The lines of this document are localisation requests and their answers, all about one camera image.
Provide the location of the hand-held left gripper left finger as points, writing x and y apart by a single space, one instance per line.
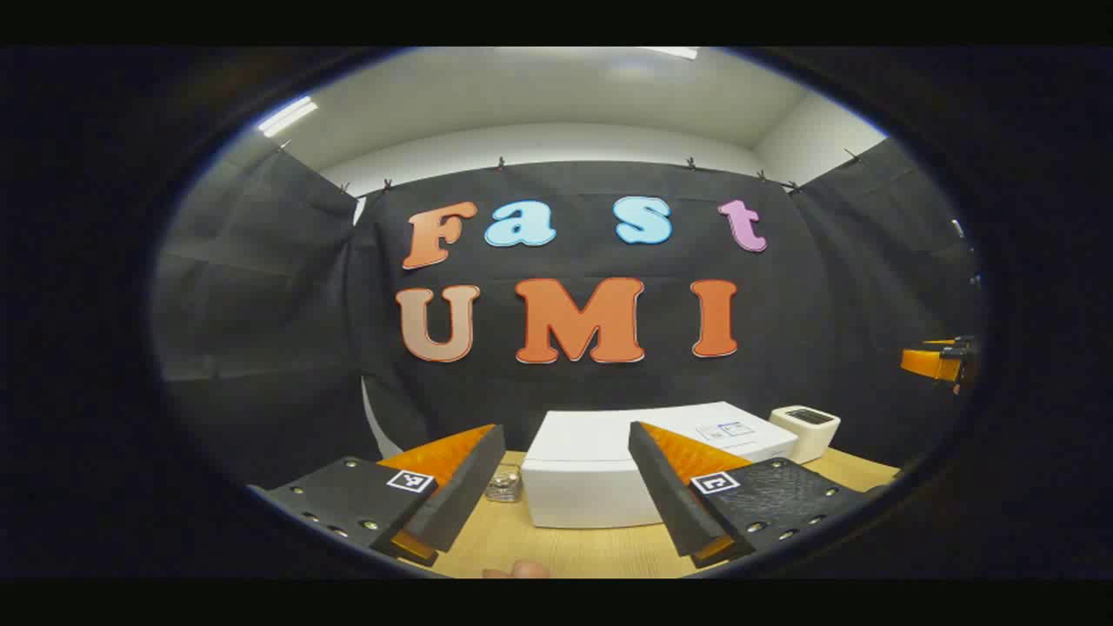
461 496

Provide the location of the white toaster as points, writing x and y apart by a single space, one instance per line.
804 439

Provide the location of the ceiling light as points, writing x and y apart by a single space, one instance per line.
674 52
287 116

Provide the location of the small clear container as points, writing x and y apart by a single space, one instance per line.
503 484

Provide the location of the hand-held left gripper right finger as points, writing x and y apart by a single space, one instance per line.
669 496

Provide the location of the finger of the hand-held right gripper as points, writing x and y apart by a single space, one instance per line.
926 362

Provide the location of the white microwave oven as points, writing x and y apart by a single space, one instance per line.
583 487

